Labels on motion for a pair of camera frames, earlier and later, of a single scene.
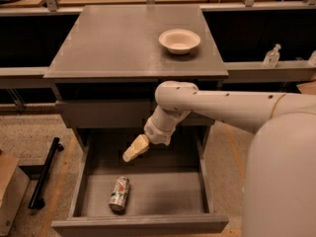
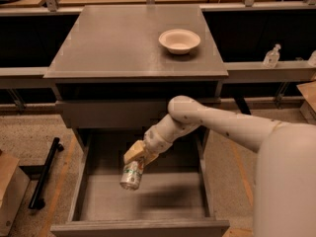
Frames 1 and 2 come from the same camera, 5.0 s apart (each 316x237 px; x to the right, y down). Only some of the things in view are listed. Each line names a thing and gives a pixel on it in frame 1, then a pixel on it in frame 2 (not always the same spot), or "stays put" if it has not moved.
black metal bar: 38,198 stays put
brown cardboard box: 14,184 stays put
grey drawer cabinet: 108,61 stays put
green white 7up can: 118,197 -> 131,174
